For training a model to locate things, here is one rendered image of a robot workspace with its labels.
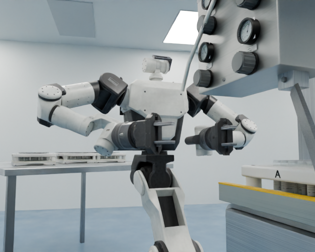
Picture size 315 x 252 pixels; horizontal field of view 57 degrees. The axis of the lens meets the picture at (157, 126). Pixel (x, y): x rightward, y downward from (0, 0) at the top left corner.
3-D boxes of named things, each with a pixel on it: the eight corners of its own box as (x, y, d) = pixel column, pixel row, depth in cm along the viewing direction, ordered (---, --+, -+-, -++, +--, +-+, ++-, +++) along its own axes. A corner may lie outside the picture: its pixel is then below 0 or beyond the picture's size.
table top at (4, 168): (-30, 165, 260) (-30, 161, 260) (85, 162, 328) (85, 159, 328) (4, 176, 142) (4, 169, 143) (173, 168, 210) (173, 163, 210)
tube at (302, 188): (309, 210, 45) (308, 161, 46) (303, 210, 44) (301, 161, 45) (302, 208, 46) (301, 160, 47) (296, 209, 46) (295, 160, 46)
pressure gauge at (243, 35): (237, 47, 44) (236, 23, 45) (244, 48, 45) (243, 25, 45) (253, 38, 41) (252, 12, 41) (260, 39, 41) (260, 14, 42)
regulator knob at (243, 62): (230, 76, 44) (229, 48, 44) (244, 77, 45) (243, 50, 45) (244, 70, 41) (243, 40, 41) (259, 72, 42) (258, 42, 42)
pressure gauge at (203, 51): (198, 64, 56) (197, 45, 56) (204, 65, 56) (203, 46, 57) (208, 58, 52) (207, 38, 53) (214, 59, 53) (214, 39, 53)
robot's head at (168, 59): (148, 69, 135) (151, 53, 132) (165, 71, 138) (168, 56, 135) (152, 74, 130) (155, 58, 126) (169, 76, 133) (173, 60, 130)
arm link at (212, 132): (238, 118, 99) (223, 122, 111) (212, 117, 97) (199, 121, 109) (239, 155, 98) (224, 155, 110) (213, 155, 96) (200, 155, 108)
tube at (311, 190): (319, 212, 43) (317, 161, 44) (313, 212, 43) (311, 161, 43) (312, 210, 45) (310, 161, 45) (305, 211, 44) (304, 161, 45)
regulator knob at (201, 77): (192, 88, 55) (191, 65, 56) (203, 89, 56) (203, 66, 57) (201, 84, 52) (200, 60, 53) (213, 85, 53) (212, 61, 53)
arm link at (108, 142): (126, 116, 95) (102, 119, 102) (111, 142, 89) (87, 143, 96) (144, 138, 101) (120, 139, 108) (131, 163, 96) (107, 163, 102)
